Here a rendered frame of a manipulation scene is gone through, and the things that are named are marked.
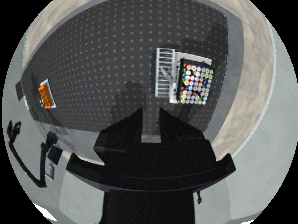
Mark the orange rectangular rack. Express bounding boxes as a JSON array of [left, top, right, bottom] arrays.
[[39, 84, 53, 108]]

